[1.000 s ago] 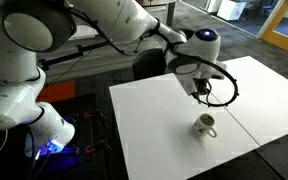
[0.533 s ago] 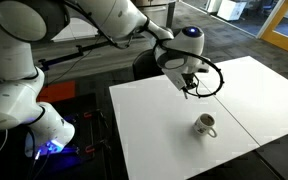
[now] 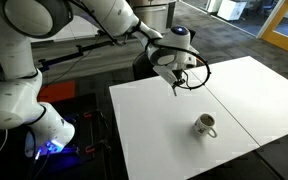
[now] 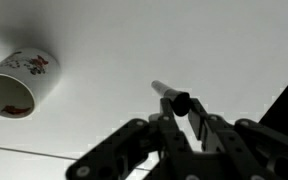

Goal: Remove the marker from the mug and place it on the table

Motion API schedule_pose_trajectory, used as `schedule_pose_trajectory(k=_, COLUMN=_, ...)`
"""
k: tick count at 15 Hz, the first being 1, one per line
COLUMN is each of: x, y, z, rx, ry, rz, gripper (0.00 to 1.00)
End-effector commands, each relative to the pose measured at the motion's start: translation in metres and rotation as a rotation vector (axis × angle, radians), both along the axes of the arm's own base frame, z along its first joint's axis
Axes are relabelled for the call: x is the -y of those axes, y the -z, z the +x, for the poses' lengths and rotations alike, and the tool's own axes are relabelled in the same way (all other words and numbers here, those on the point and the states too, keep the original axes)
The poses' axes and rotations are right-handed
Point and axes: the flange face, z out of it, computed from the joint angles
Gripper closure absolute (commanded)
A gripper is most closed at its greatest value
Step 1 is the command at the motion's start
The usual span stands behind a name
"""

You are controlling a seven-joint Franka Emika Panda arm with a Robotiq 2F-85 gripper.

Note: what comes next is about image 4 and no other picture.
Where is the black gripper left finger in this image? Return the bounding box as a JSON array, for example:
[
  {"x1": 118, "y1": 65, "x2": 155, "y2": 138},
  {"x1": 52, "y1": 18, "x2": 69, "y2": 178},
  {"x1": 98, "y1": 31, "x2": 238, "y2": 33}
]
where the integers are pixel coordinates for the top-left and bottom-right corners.
[{"x1": 65, "y1": 97, "x2": 193, "y2": 180}]

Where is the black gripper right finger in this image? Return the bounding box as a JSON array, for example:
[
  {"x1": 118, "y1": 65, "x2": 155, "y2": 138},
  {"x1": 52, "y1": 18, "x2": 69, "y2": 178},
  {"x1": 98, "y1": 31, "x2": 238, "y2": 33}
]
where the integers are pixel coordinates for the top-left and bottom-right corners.
[{"x1": 187, "y1": 97, "x2": 288, "y2": 180}]

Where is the grey marker with black cap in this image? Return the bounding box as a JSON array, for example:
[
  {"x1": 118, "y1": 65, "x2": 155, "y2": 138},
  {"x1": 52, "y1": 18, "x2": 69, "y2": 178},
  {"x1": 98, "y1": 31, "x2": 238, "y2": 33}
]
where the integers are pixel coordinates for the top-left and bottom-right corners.
[{"x1": 150, "y1": 79, "x2": 192, "y2": 118}]

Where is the white printed mug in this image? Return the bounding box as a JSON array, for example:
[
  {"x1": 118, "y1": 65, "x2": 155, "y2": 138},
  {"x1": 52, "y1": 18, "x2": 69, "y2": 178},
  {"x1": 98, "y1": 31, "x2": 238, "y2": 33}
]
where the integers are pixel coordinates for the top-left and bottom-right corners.
[{"x1": 0, "y1": 47, "x2": 62, "y2": 121}]

